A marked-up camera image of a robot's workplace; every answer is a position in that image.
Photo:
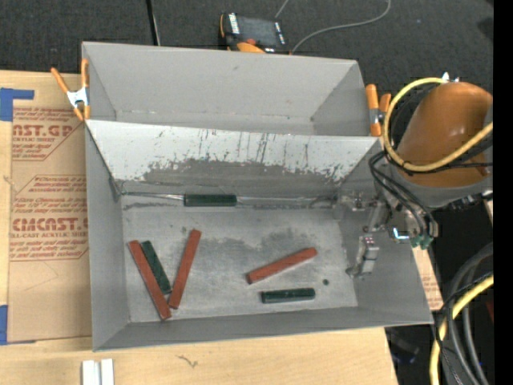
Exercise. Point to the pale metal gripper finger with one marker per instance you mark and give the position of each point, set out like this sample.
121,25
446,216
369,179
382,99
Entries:
354,203
368,251

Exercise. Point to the grey metal bin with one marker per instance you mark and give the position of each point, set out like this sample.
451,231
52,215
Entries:
224,90

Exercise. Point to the red-brown flat block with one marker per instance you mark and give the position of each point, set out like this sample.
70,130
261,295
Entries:
185,267
280,265
147,279

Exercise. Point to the dark green flat block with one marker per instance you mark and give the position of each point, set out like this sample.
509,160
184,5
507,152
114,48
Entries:
157,267
210,200
288,295

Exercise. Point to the brown cardboard board, red print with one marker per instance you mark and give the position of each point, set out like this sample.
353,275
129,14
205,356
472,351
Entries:
48,279

